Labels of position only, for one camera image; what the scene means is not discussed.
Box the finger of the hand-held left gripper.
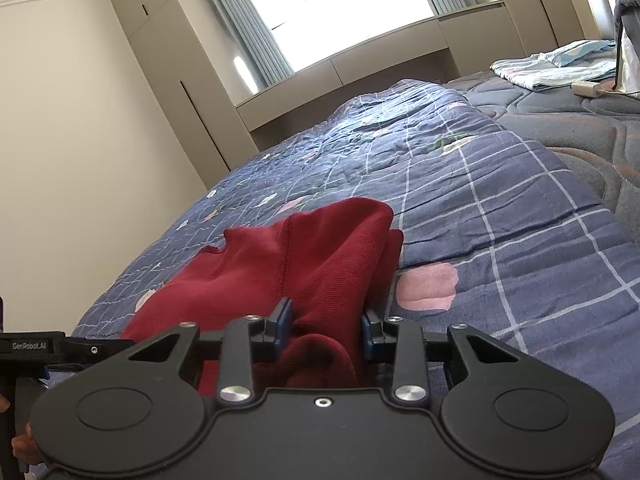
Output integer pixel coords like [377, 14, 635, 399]
[42, 337, 137, 379]

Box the red knit sweater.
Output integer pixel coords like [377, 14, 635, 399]
[121, 197, 405, 397]

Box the beige tall wardrobe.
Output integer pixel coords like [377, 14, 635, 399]
[110, 0, 262, 195]
[502, 0, 620, 59]

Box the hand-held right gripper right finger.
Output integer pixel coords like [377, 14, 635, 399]
[362, 309, 522, 405]

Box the person's left hand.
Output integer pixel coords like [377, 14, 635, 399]
[11, 423, 46, 467]

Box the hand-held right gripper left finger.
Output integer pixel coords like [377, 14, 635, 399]
[127, 298, 294, 405]

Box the beige window bench cabinet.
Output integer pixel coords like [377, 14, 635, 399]
[234, 0, 507, 154]

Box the blue checked floral blanket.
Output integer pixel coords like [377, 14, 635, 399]
[70, 78, 640, 480]

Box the bright window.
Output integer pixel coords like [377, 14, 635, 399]
[232, 0, 442, 75]

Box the grey quilted mattress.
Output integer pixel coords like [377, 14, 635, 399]
[444, 62, 640, 243]

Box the light floral bed sheet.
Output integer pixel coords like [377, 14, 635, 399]
[489, 52, 620, 92]

